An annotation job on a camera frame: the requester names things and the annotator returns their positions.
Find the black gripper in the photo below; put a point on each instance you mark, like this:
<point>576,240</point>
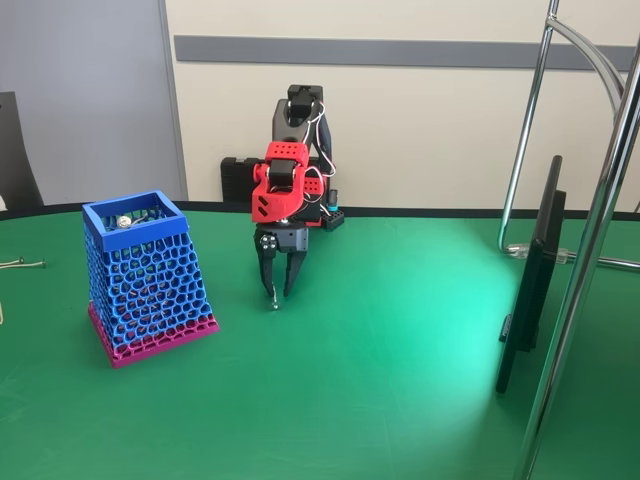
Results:
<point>291,241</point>

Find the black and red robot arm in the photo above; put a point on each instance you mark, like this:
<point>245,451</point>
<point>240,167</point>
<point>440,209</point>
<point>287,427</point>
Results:
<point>280,200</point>

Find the blue and pink mesh basket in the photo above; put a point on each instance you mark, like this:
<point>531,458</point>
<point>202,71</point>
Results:
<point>150,300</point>

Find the black power box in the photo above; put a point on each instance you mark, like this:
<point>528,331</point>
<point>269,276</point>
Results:
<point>237,180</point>

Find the green cloth with black edge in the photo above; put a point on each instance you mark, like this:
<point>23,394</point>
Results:
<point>350,375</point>

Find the clear plastic clip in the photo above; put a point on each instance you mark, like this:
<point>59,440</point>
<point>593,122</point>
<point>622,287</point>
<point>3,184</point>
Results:
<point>517,250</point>

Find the flat LED light panel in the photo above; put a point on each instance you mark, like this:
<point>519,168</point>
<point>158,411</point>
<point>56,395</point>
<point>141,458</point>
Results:
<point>530,280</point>

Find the chrome tubular stand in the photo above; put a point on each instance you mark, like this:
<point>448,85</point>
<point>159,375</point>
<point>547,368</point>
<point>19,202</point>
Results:
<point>579,300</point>

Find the grey wall rail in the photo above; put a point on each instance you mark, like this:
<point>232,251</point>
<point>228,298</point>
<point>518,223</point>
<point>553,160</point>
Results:
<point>350,51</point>

